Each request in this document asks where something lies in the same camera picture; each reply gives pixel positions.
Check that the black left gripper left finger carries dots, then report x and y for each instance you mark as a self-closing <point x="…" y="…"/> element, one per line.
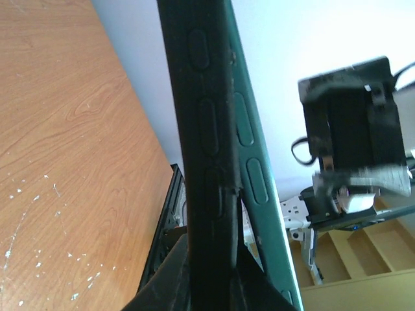
<point x="170" y="287"/>

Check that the black phone case with ring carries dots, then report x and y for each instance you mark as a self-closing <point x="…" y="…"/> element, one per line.
<point x="197" y="48"/>

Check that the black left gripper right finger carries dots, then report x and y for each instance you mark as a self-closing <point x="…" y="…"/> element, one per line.
<point x="251" y="290"/>

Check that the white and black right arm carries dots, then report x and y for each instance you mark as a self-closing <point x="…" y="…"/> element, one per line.
<point x="354" y="134"/>

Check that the black frame rail base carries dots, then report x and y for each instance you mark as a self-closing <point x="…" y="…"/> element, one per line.
<point x="167" y="232"/>

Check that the teal phone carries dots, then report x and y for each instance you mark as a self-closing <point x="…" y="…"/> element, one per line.
<point x="260" y="194"/>

